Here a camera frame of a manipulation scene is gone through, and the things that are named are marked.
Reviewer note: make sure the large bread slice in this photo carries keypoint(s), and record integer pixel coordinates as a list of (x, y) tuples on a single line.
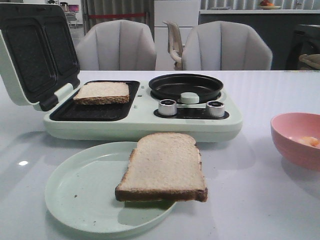
[(164, 166)]

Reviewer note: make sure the small bread slice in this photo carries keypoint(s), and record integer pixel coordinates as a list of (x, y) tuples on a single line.
[(102, 93)]

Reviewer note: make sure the pink plastic bowl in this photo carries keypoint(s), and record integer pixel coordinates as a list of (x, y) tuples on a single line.
[(288, 128)]

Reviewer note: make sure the mint green sandwich maker lid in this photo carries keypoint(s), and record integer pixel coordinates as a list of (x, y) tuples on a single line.
[(38, 60)]

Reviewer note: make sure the orange cooked shrimp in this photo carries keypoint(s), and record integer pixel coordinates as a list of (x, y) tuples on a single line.
[(309, 141)]

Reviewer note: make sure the mint green breakfast maker base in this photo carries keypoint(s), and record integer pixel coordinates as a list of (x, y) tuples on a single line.
[(139, 117)]

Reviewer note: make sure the silver left control knob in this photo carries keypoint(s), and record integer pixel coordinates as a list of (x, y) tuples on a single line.
[(167, 107)]

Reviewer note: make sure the silver control knob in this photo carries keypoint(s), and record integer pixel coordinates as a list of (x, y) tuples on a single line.
[(215, 109), (167, 107)]

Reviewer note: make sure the black round frying pan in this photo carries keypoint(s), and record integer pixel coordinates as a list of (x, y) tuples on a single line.
[(171, 86)]

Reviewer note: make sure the silver right control knob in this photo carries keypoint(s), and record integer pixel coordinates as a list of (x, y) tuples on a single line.
[(215, 109)]

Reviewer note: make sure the beige office chair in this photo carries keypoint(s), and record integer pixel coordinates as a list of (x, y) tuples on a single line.
[(175, 46)]

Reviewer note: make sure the grey upholstered chair left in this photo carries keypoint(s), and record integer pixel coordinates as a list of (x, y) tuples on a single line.
[(119, 45)]

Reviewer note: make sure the grey upholstered chair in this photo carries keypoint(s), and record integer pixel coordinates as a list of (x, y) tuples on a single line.
[(225, 46), (119, 45)]

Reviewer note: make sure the grey upholstered chair right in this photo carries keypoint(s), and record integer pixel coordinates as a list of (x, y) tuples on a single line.
[(225, 46)]

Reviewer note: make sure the mint green plate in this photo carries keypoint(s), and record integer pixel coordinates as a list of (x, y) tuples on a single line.
[(80, 194)]

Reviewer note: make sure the white refrigerator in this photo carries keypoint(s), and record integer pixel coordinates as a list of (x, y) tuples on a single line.
[(173, 21)]

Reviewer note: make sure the red barrier tape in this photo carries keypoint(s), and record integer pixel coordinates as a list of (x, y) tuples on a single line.
[(118, 16)]

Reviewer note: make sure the metal shelf cart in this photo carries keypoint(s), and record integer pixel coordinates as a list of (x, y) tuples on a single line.
[(73, 12)]

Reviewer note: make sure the fruit bowl on counter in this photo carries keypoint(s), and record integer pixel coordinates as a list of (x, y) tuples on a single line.
[(267, 5)]

